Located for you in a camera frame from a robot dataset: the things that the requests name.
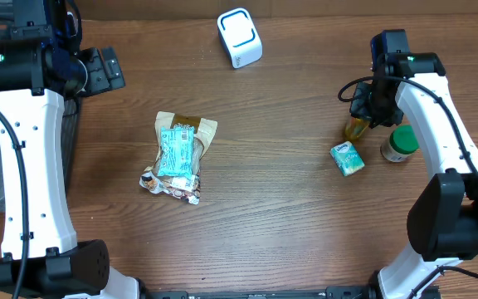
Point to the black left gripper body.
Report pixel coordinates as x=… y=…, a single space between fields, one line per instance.
x=94 y=77

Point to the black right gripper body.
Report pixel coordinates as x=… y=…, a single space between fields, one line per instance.
x=363 y=106

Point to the yellow liquid bottle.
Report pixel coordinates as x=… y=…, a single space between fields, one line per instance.
x=354 y=128

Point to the green lid jar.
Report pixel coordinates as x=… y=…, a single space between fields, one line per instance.
x=400 y=145

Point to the Kleenex tissue pack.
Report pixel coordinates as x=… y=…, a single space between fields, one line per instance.
x=347 y=158

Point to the brown teal snack bag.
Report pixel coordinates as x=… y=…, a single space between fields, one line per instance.
x=182 y=141

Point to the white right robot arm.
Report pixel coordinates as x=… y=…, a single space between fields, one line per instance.
x=442 y=225

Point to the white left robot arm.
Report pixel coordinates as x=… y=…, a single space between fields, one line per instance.
x=42 y=65

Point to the white barcode scanner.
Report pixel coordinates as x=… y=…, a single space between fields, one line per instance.
x=239 y=37

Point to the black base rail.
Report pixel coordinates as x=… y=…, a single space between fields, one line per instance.
x=339 y=292

